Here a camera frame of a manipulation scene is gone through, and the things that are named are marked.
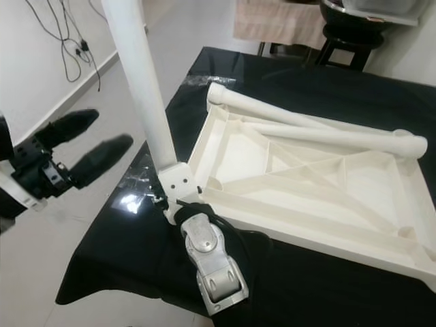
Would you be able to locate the black tablecloth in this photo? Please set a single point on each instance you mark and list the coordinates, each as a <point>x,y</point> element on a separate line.
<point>129,272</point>

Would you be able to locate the black round stool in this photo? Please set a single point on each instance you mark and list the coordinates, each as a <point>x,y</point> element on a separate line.
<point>347,39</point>

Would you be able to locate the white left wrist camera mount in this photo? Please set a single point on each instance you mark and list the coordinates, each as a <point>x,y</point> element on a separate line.
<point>30,199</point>

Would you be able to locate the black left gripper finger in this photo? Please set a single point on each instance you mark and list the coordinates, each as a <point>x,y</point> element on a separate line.
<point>69,128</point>
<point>103,161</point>

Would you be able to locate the crumpled clear plastic film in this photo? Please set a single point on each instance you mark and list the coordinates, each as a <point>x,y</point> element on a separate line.
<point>133,203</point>

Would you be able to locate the small clear plastic bag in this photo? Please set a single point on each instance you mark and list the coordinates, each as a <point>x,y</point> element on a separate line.
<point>204,79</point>

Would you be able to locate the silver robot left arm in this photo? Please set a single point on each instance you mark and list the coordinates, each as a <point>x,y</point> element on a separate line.
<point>8,216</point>

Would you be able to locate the clear plastic storage container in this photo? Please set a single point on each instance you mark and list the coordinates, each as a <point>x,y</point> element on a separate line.
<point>388,7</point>

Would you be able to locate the white plastic children table top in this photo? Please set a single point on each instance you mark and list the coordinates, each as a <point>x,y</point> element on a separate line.
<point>300,177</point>

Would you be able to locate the beige cloth covered table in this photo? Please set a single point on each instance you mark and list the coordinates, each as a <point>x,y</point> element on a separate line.
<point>279,24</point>

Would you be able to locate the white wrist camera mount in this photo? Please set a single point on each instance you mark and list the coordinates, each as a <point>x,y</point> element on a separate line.
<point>180,180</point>
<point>30,199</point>

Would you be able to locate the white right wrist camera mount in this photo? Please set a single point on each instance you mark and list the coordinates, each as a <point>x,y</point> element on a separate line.
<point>180,180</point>

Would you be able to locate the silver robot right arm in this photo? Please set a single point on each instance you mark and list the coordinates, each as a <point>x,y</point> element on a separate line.
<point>214,266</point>

